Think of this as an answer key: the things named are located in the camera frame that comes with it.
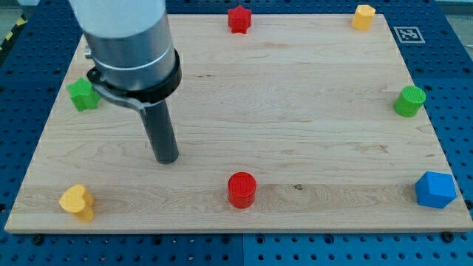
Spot blue cube block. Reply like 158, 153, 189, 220
415, 171, 457, 209

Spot green star block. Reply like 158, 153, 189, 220
66, 78, 101, 112

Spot fiducial marker tag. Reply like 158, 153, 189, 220
393, 26, 425, 44

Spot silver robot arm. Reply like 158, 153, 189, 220
69, 0, 182, 113

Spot red cylinder block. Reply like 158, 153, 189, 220
228, 171, 257, 209

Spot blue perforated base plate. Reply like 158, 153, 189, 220
1, 0, 472, 265

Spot yellow hexagon block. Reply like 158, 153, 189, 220
352, 4, 376, 30

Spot red star block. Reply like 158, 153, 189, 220
227, 5, 253, 34

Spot wooden board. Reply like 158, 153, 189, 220
5, 14, 472, 234

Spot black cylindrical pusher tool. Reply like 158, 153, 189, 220
140, 100, 179, 165

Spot yellow heart block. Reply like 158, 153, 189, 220
59, 184, 95, 222

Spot green cylinder block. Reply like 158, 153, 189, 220
393, 86, 426, 117

